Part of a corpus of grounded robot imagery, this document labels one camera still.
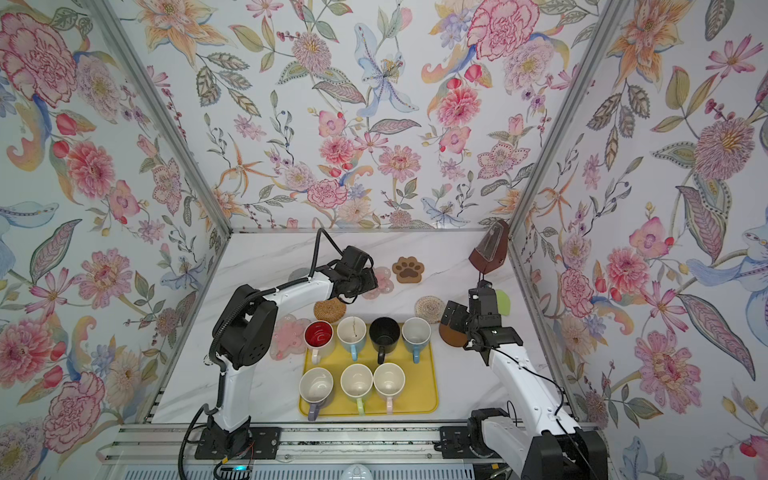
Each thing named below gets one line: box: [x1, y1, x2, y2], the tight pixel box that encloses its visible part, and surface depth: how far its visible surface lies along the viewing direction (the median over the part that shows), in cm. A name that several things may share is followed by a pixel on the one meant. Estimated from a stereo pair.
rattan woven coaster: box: [313, 298, 347, 323], surface depth 100 cm
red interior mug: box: [303, 320, 334, 365], surface depth 88 cm
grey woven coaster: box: [288, 268, 310, 282], surface depth 111 cm
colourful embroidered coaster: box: [414, 295, 445, 324], surface depth 100 cm
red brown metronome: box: [469, 219, 509, 274], surface depth 104 cm
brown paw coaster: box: [392, 256, 424, 283], surface depth 112 cm
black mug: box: [369, 316, 401, 365], surface depth 86 cm
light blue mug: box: [336, 316, 367, 362], surface depth 87 cm
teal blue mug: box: [401, 317, 432, 364], surface depth 86 cm
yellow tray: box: [298, 342, 439, 417], surface depth 81 cm
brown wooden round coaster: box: [439, 323, 468, 347], surface depth 93 cm
